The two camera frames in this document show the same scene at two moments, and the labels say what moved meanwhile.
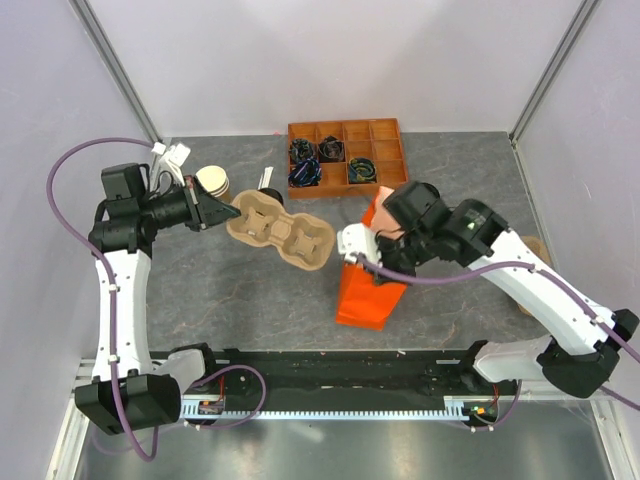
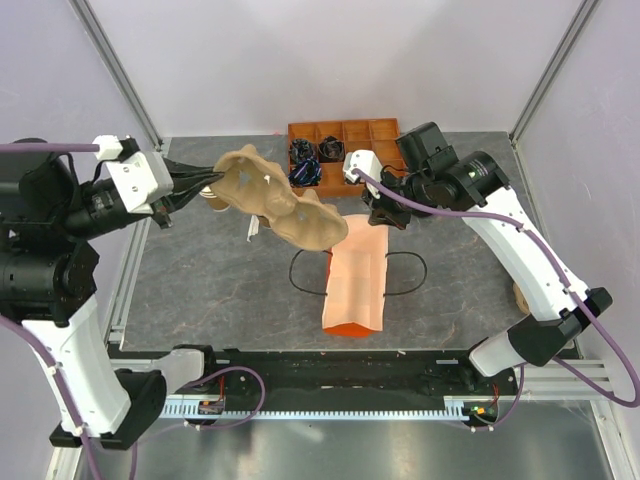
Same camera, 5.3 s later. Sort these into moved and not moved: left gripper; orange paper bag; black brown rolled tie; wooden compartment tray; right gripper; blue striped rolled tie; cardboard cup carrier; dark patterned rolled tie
Moved: orange paper bag; right gripper; left gripper; cardboard cup carrier
Not moved: blue striped rolled tie; dark patterned rolled tie; wooden compartment tray; black brown rolled tie
